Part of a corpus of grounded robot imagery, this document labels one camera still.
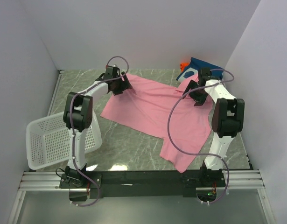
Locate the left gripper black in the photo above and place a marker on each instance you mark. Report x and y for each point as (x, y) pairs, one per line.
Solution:
(125, 85)

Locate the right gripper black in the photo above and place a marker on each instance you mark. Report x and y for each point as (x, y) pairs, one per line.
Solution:
(199, 100)

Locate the pink t shirt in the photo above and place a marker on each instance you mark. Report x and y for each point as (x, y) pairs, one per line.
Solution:
(148, 108)

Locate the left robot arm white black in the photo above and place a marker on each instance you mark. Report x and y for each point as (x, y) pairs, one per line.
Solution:
(78, 113)

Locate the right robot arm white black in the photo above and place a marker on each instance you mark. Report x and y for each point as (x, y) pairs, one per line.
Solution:
(227, 120)

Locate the white plastic laundry basket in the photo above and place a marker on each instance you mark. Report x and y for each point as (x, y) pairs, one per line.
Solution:
(48, 140)

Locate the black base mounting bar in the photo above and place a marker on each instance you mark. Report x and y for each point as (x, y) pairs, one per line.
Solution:
(141, 183)

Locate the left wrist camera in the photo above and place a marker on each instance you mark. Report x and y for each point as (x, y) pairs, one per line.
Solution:
(111, 72)

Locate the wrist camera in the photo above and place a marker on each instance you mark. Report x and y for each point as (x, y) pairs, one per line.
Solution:
(204, 75)
(111, 72)

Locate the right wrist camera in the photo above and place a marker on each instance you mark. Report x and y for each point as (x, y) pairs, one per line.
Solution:
(204, 75)

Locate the aluminium rail frame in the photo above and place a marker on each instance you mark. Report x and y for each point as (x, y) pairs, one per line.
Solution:
(263, 142)

